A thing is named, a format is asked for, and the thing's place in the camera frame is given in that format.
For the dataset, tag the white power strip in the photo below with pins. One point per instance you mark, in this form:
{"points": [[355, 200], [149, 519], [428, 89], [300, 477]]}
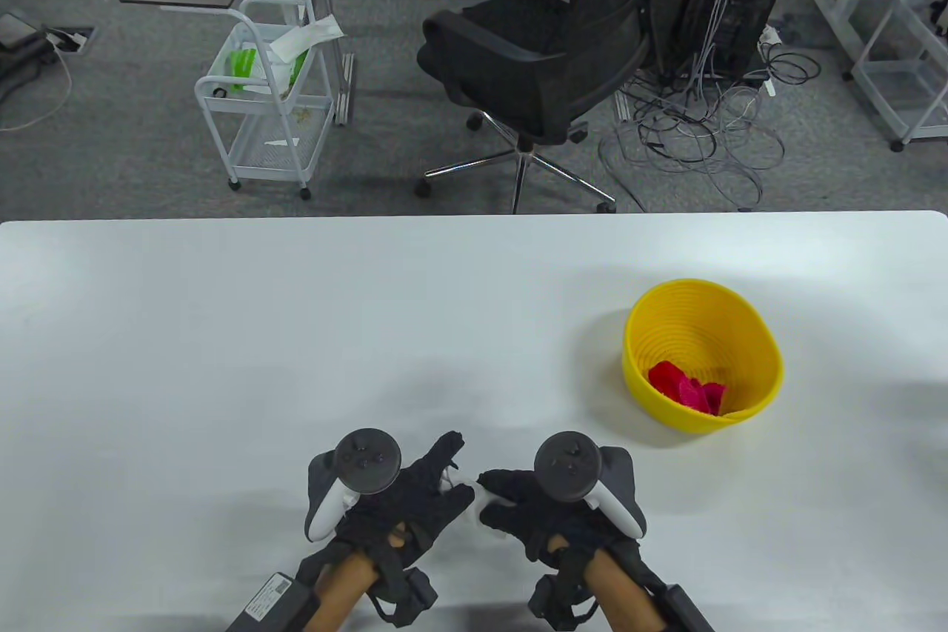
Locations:
{"points": [[770, 35]]}

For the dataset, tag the green plastic packet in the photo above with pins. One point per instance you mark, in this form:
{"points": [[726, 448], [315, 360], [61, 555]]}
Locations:
{"points": [[243, 65]]}

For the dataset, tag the silver metal stand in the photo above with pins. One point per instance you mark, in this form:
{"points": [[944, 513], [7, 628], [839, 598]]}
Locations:
{"points": [[346, 87]]}

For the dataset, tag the black mesh office chair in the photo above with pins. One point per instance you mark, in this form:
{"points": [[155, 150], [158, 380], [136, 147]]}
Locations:
{"points": [[518, 61]]}

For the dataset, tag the white metal rack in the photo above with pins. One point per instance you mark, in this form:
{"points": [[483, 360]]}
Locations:
{"points": [[903, 87]]}

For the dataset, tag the person's left hand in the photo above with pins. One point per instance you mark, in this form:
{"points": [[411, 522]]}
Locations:
{"points": [[415, 506]]}

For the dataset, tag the person's right hand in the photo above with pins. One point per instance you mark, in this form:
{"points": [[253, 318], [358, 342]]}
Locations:
{"points": [[555, 524]]}

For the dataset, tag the white desk leg frame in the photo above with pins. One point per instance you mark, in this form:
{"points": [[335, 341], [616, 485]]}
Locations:
{"points": [[837, 13]]}

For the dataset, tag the white paper towel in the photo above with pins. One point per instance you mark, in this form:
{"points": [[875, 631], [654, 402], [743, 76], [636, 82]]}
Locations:
{"points": [[304, 38]]}

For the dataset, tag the person's left forearm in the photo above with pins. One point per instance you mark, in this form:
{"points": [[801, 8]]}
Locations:
{"points": [[337, 591]]}

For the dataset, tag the floor power socket box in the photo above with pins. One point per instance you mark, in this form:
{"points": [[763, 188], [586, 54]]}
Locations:
{"points": [[70, 39]]}

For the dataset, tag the white green wipes pack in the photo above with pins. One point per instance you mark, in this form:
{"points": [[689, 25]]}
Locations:
{"points": [[285, 76]]}

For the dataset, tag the yellow woven basket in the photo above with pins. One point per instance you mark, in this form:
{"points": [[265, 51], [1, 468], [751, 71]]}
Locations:
{"points": [[703, 321]]}

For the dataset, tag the person's right forearm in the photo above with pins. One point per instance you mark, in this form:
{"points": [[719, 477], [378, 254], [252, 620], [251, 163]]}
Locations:
{"points": [[626, 599]]}

